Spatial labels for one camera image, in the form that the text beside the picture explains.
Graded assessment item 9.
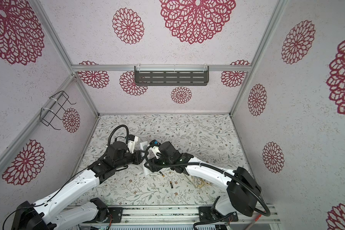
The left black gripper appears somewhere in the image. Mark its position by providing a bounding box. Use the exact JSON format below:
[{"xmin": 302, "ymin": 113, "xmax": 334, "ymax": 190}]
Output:
[{"xmin": 115, "ymin": 149, "xmax": 149, "ymax": 170}]

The white remote control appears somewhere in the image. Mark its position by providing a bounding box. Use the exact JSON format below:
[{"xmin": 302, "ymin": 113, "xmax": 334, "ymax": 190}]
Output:
[{"xmin": 140, "ymin": 141, "xmax": 150, "ymax": 176}]

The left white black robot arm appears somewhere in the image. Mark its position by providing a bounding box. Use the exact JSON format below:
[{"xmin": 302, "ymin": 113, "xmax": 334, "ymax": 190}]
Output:
[{"xmin": 11, "ymin": 125, "xmax": 143, "ymax": 230}]

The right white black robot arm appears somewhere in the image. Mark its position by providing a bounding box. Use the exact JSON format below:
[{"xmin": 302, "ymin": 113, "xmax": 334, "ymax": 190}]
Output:
[{"xmin": 142, "ymin": 141, "xmax": 271, "ymax": 217}]

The red pen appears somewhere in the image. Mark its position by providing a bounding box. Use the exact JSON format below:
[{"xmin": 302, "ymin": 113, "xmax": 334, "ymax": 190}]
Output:
[{"xmin": 244, "ymin": 214, "xmax": 262, "ymax": 230}]

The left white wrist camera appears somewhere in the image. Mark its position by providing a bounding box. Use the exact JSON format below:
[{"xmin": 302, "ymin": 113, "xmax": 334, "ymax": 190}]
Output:
[{"xmin": 127, "ymin": 135, "xmax": 139, "ymax": 154}]

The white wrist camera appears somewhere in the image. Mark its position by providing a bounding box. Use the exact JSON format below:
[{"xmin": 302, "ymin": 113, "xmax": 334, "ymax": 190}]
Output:
[
  {"xmin": 127, "ymin": 135, "xmax": 139, "ymax": 154},
  {"xmin": 149, "ymin": 140, "xmax": 162, "ymax": 159}
]

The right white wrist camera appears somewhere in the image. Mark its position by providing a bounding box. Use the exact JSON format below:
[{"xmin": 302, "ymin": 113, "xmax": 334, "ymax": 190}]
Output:
[{"xmin": 149, "ymin": 140, "xmax": 162, "ymax": 159}]

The beige coiled cord bundle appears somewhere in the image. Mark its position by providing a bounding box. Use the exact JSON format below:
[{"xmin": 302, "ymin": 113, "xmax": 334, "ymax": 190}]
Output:
[{"xmin": 186, "ymin": 175, "xmax": 214, "ymax": 189}]

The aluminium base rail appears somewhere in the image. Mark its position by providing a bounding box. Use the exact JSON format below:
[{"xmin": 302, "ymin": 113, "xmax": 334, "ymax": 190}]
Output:
[{"xmin": 77, "ymin": 204, "xmax": 281, "ymax": 226}]

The dark grey wall shelf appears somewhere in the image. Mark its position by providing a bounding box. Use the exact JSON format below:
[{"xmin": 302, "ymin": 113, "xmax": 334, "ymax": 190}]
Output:
[{"xmin": 134, "ymin": 66, "xmax": 209, "ymax": 86}]

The black wire wall rack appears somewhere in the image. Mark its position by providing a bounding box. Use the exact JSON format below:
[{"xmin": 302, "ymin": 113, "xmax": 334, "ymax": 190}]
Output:
[{"xmin": 39, "ymin": 91, "xmax": 76, "ymax": 130}]

